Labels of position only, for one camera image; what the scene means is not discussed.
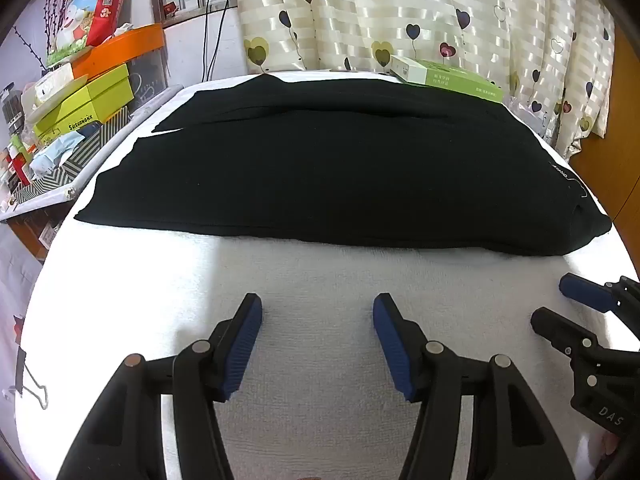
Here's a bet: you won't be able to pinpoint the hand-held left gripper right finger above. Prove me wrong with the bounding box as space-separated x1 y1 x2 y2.
372 292 566 480

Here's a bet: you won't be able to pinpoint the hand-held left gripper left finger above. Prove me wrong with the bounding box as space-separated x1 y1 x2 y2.
65 293 264 480

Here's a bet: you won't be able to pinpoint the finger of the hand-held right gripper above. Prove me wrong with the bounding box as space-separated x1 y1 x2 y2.
559 272 640 313
530 307 640 368

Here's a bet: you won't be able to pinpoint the black pants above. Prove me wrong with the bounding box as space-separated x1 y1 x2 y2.
74 72 612 257

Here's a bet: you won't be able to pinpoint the white towel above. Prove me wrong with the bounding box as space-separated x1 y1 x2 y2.
20 71 640 480

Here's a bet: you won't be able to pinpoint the wooden door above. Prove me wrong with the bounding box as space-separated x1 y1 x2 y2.
570 122 640 266

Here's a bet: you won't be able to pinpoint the clear plastic bag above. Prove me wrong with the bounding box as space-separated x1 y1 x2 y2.
507 94 557 147

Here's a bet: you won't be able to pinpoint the black binder clip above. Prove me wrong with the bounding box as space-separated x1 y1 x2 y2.
9 346 50 411

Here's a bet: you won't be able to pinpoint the green flat box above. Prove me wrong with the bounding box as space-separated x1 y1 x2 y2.
389 54 505 104

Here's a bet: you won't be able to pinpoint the black white striped box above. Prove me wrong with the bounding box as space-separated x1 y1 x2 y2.
12 121 136 204

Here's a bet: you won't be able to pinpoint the light blue plastic bag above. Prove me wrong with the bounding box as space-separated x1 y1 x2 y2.
30 134 87 172

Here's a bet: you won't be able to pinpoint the lime green shoe box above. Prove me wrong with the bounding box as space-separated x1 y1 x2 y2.
34 62 136 143

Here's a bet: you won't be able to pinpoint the orange box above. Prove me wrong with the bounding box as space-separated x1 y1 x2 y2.
72 24 166 81

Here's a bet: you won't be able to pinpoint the white carton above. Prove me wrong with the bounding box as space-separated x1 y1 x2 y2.
22 62 90 107

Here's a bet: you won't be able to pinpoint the dark glass jar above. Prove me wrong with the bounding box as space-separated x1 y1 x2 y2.
0 85 25 137

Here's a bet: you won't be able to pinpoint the cream heart print curtain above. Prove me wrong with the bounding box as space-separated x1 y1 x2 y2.
230 0 618 158

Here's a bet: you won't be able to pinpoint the red printed carton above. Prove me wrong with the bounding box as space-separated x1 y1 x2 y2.
47 0 137 58

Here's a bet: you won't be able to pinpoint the black cable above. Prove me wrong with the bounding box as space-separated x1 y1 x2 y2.
201 0 227 84

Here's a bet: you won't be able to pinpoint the flower branch wall decal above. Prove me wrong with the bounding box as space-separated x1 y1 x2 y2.
12 0 63 72

